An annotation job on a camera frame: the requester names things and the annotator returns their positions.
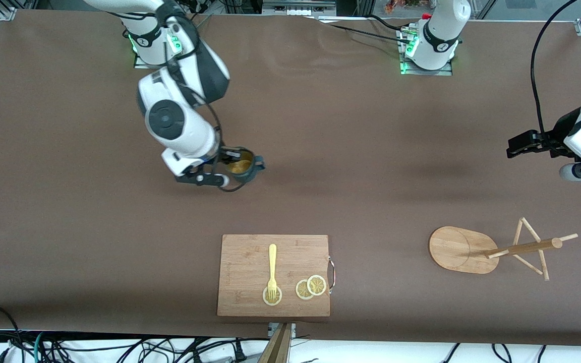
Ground teal cup yellow inside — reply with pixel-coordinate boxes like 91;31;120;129
226;147;266;184

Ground wooden cup rack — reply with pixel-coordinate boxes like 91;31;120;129
429;217;578;281

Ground bamboo cutting board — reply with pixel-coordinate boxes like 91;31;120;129
217;234;336;318

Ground yellow plastic fork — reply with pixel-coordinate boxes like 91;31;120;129
267;244;278;302

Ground brown table cover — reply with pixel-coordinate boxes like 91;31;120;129
0;9;581;347

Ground white power strip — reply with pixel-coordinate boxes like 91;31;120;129
262;0;336;15

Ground red orange background items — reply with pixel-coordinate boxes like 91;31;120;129
384;0;425;15

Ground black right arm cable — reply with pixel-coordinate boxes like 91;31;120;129
162;10;252;193

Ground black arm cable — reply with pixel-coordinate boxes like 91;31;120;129
162;10;252;193
530;0;581;139

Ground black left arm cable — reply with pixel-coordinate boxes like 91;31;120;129
530;0;581;139

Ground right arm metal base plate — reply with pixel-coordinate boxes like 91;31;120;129
133;50;190;70

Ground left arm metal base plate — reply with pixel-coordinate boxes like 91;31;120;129
399;25;454;76

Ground metal bracket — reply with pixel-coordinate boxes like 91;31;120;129
268;323;297;339

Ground black cable on table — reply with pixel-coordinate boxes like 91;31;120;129
316;18;412;46

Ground wooden post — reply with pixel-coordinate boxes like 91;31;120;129
258;323;292;363

